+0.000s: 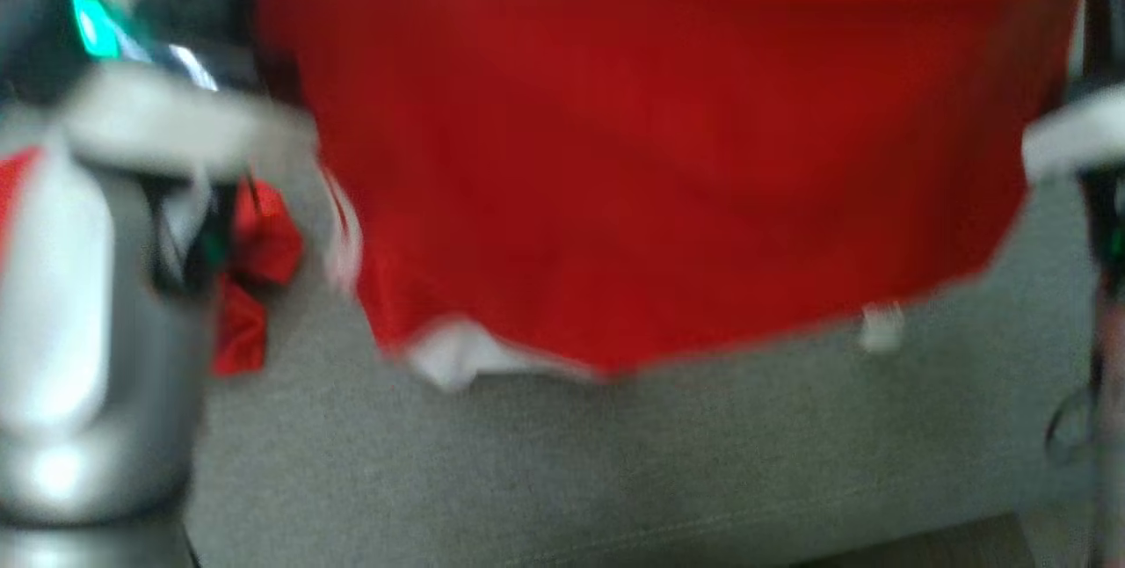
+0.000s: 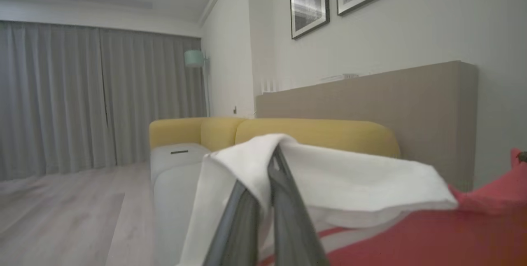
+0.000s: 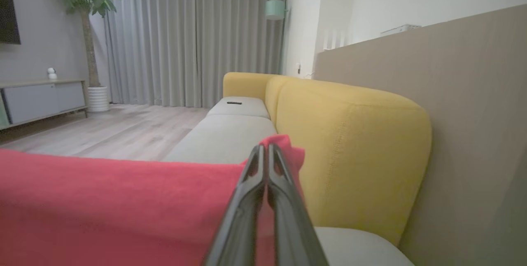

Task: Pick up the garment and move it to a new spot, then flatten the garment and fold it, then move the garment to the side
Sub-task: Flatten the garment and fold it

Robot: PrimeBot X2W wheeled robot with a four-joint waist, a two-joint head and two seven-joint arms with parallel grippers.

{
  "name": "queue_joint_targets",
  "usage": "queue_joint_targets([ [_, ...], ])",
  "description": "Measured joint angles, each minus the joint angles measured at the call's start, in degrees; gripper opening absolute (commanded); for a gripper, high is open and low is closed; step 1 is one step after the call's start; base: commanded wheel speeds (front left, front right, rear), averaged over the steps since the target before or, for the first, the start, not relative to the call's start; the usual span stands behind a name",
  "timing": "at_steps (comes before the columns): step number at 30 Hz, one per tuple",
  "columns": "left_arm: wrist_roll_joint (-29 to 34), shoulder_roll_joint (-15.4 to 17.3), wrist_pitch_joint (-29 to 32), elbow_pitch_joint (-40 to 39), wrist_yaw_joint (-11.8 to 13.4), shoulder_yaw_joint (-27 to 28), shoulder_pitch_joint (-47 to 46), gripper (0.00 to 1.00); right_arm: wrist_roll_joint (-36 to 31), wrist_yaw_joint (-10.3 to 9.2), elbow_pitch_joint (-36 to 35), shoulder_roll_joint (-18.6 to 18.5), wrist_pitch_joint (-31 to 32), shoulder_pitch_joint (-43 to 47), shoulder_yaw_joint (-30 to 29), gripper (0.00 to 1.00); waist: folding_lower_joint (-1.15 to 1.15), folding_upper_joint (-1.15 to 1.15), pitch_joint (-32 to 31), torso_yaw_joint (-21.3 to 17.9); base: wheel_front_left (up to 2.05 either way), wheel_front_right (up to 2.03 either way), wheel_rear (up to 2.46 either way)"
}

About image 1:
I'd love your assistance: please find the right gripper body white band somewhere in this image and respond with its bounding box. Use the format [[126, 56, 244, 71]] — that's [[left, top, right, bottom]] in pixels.
[[1022, 89, 1125, 184]]

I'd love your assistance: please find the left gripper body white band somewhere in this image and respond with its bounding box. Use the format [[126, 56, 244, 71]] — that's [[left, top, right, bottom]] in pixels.
[[60, 65, 319, 184]]

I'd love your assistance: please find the red garment with white stripes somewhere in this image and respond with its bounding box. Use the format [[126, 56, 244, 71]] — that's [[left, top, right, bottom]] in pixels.
[[255, 0, 1091, 393]]

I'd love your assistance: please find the plain red mesh garment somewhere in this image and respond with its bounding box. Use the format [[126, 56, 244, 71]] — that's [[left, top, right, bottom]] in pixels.
[[0, 146, 305, 377]]

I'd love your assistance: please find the large grey sofa seat cushion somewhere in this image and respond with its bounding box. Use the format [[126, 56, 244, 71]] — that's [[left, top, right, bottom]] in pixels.
[[185, 155, 1100, 568]]

